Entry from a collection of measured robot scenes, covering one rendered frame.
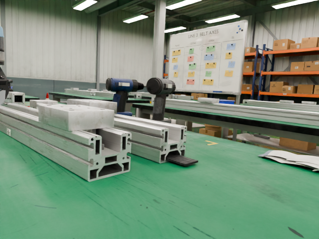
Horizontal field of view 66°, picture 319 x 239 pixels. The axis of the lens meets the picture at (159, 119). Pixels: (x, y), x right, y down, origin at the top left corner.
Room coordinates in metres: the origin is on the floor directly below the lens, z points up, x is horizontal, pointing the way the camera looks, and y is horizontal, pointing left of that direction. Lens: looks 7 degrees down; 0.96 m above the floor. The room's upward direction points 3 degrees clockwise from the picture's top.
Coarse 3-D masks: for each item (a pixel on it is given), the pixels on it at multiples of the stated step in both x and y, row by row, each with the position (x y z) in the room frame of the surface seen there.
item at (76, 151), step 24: (0, 120) 0.89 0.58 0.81; (24, 120) 0.67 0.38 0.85; (24, 144) 0.67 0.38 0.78; (48, 144) 0.58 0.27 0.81; (72, 144) 0.48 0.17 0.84; (96, 144) 0.46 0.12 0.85; (120, 144) 0.49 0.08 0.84; (72, 168) 0.47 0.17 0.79; (96, 168) 0.45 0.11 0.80; (120, 168) 0.49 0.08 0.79
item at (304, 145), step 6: (198, 96) 5.30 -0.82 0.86; (204, 96) 5.30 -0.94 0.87; (210, 126) 4.57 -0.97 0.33; (216, 126) 4.52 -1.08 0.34; (204, 132) 4.67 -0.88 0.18; (210, 132) 4.55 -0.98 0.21; (216, 132) 4.53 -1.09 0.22; (228, 132) 4.76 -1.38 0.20; (228, 138) 4.77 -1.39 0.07; (282, 138) 3.63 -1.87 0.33; (288, 138) 3.56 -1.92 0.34; (282, 144) 3.62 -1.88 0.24; (288, 144) 3.55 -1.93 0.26; (294, 144) 3.48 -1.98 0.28; (300, 144) 3.42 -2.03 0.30; (306, 144) 3.36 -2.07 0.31; (312, 144) 3.44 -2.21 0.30; (306, 150) 3.35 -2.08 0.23
